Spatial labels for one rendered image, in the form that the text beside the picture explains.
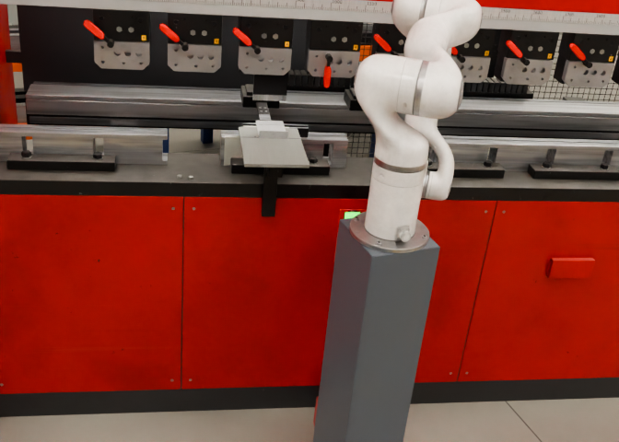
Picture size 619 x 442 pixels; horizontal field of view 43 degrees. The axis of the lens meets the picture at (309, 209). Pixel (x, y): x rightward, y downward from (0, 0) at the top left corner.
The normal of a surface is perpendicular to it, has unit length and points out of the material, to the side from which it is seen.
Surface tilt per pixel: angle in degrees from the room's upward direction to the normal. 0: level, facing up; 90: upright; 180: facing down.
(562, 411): 0
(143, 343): 90
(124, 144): 90
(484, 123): 90
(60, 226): 90
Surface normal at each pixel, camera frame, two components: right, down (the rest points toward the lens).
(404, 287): 0.38, 0.46
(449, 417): 0.09, -0.88
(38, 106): 0.14, 0.48
